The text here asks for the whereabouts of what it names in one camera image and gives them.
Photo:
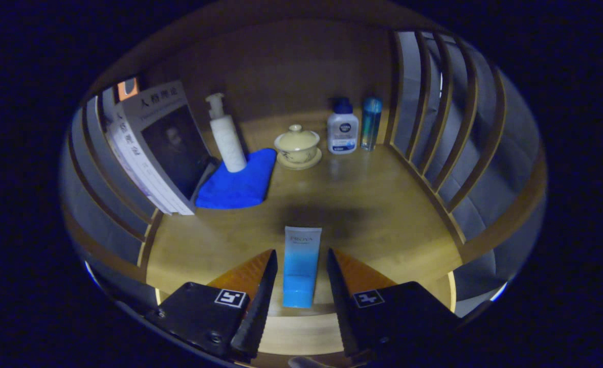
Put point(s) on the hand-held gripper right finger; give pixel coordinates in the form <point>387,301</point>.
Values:
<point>338,301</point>

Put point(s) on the teal bottle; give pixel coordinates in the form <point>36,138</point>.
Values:
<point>370,125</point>

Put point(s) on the blue and white tube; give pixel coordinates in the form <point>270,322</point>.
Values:
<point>301,266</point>

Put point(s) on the wooden countertop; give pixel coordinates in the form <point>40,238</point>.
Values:
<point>373,204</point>

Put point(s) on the plain white book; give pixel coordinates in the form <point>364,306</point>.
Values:
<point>130,148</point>

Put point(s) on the cream lidded tea cup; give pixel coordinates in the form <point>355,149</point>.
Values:
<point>297,145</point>

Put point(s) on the white lotion bottle blue cap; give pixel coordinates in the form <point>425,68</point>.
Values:
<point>342,133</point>

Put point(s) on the white book with dark cover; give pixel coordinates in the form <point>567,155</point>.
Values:
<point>173,148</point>

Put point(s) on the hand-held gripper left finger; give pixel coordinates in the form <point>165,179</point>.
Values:
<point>260,306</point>

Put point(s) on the wooden cabinet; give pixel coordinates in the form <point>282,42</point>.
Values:
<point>291,61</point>

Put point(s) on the white pump bottle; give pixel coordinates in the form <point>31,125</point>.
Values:
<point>229,148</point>

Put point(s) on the lilac book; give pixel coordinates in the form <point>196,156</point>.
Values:
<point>113,140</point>

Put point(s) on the blue cloth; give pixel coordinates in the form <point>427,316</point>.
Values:
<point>235,186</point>

